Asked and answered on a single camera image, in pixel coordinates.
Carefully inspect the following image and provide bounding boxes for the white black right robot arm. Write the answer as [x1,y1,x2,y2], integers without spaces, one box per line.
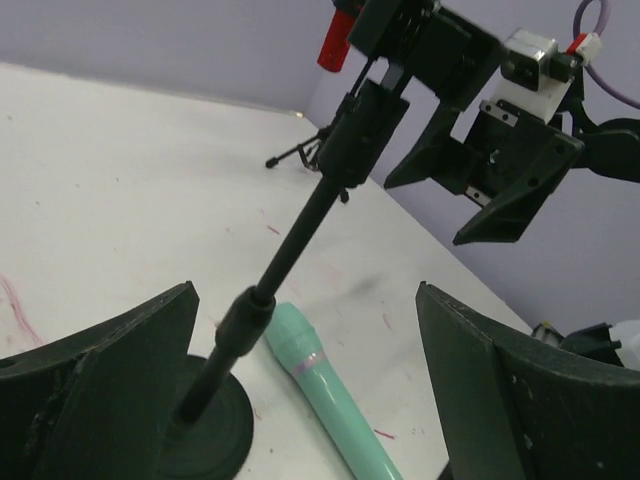
[384,85,639,245]

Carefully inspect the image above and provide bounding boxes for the black round-base stand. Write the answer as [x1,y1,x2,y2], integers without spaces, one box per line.
[156,1,504,479]

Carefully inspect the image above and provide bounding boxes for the red glitter microphone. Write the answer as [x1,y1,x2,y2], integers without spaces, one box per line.
[317,1,360,73]

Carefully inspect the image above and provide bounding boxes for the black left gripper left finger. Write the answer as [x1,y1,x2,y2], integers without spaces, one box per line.
[1,282,199,479]

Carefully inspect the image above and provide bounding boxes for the black tripod shock-mount stand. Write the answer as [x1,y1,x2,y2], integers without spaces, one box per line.
[265,58,375,172]

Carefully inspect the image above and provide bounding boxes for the teal microphone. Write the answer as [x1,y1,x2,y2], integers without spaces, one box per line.
[265,303,402,479]

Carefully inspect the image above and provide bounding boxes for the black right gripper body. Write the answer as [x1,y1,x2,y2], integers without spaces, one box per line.
[449,100,585,210]

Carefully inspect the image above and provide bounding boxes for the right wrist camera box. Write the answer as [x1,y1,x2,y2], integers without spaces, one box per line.
[491,28,602,122]

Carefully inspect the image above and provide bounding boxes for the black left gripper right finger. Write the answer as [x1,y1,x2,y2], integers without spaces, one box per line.
[416,283,639,479]

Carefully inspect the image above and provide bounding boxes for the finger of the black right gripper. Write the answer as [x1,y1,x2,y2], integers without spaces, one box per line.
[453,144,583,245]
[383,102,460,189]

